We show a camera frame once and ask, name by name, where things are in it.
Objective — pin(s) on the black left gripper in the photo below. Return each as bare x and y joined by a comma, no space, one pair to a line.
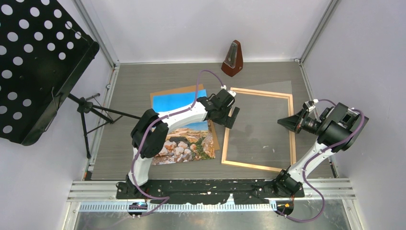
229,123

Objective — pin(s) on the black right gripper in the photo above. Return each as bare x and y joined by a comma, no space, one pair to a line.
290,122

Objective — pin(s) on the light wooden picture frame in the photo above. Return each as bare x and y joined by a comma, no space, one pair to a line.
292,143

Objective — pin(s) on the clear acrylic sheet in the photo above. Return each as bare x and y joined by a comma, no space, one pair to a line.
256,137

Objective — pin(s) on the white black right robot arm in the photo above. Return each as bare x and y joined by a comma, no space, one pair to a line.
336,130

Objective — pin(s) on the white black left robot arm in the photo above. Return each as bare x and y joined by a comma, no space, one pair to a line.
149,134

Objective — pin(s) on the landscape photo print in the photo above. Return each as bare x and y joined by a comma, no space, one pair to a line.
192,142

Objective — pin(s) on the brown cardboard backing board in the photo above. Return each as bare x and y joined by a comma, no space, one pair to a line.
177,90

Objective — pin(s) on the brown wooden metronome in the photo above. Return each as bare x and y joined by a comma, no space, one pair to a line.
233,62

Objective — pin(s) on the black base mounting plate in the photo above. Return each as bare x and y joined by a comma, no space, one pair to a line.
207,192

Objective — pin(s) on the black tripod stand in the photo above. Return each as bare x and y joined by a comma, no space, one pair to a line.
110,116

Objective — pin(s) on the black perforated music stand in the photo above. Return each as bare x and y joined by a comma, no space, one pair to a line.
43,54

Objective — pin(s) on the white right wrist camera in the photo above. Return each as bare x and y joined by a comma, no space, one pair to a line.
310,105

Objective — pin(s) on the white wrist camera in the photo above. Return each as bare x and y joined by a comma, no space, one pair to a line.
310,105
231,92

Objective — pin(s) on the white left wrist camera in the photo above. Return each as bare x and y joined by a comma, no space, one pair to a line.
231,92

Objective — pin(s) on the aluminium rail front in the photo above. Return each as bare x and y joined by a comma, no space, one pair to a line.
100,196

